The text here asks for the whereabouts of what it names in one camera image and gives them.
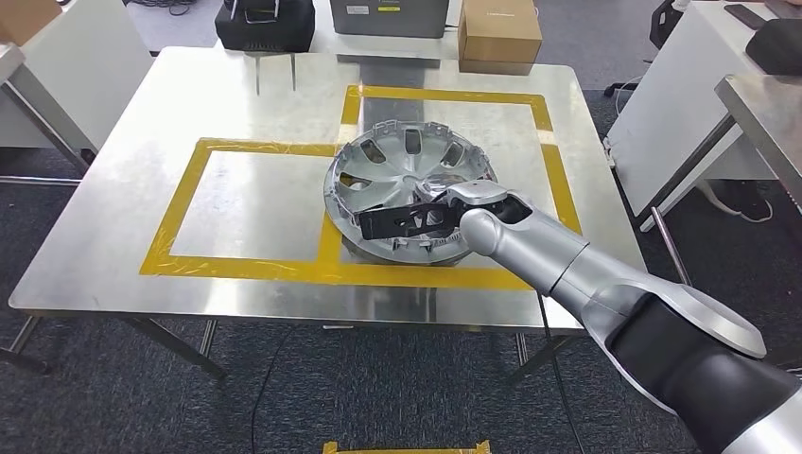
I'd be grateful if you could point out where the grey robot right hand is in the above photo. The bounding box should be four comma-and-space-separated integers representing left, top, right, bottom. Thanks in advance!
414, 178, 466, 205

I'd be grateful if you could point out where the silver wheel hubcap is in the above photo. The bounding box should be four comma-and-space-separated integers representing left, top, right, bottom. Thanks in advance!
323, 120, 499, 266

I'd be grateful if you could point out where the steel workbench table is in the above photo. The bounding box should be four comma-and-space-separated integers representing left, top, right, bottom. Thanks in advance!
0, 46, 647, 380

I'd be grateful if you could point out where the yellow tape rectangle outline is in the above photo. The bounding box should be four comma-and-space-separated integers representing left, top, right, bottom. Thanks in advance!
138, 85, 583, 290

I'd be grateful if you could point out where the brown cardboard box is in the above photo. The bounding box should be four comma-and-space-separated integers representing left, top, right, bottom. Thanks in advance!
458, 0, 543, 77
0, 0, 64, 46

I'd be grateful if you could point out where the yellow tape strip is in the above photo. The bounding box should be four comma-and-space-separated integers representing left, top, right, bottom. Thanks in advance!
197, 138, 340, 158

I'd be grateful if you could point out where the grey equipment box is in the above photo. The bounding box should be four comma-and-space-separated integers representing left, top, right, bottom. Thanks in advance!
330, 0, 451, 39

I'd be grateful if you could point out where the black carry bag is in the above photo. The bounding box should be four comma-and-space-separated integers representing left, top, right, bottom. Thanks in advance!
215, 0, 317, 53

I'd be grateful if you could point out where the white cabinet panel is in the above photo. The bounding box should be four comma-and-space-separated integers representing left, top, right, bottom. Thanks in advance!
607, 0, 778, 218

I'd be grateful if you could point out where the yellow floor tape outline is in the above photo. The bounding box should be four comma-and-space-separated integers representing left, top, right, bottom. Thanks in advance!
323, 440, 492, 454

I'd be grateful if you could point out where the short yellow tape piece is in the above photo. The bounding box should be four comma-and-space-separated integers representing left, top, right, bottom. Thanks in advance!
138, 140, 211, 273

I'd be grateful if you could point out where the black office chair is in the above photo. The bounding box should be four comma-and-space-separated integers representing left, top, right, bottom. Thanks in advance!
649, 0, 684, 50

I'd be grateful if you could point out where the person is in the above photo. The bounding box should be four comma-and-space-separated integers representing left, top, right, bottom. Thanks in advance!
695, 178, 775, 223

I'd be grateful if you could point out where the black phone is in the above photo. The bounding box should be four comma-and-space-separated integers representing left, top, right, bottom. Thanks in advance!
724, 4, 767, 30

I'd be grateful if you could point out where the black padded case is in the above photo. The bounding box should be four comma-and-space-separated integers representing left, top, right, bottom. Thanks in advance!
745, 18, 802, 77

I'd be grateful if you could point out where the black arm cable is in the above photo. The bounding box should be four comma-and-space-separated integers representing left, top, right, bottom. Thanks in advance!
537, 292, 587, 454

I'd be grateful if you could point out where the black floor cable bundle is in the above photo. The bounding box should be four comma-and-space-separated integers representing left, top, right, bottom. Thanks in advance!
128, 0, 199, 17

